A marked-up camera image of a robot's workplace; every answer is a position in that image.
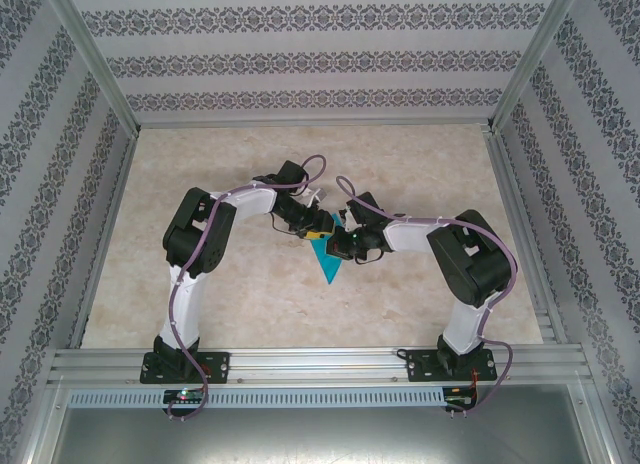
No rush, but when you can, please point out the blue square paper sheet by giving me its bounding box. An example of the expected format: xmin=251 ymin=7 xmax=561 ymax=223
xmin=308 ymin=211 xmax=349 ymax=285

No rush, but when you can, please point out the grey metal sheet tray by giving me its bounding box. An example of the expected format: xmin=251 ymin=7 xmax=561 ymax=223
xmin=29 ymin=383 xmax=614 ymax=464

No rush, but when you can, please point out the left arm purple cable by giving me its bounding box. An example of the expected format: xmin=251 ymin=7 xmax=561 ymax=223
xmin=169 ymin=154 xmax=330 ymax=420

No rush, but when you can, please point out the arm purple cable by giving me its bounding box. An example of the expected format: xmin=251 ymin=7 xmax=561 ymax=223
xmin=169 ymin=154 xmax=330 ymax=420
xmin=335 ymin=176 xmax=517 ymax=418

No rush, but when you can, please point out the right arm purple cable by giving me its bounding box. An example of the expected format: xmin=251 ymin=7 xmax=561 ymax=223
xmin=335 ymin=176 xmax=517 ymax=418

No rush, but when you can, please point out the aluminium mounting rail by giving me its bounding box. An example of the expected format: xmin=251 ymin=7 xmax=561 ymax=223
xmin=47 ymin=346 xmax=589 ymax=385

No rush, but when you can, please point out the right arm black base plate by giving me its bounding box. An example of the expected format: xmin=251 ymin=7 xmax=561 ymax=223
xmin=405 ymin=348 xmax=499 ymax=384

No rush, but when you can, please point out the aluminium side rail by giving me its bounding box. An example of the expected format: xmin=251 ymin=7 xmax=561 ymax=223
xmin=482 ymin=131 xmax=569 ymax=343
xmin=67 ymin=132 xmax=140 ymax=350

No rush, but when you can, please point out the slotted grey cable duct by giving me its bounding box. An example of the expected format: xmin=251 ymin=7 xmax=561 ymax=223
xmin=67 ymin=387 xmax=446 ymax=408

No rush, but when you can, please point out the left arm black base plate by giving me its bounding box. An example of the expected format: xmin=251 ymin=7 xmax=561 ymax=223
xmin=139 ymin=351 xmax=231 ymax=385

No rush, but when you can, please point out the aluminium frame post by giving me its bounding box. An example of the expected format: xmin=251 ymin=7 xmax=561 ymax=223
xmin=487 ymin=0 xmax=585 ymax=133
xmin=39 ymin=0 xmax=142 ymax=135

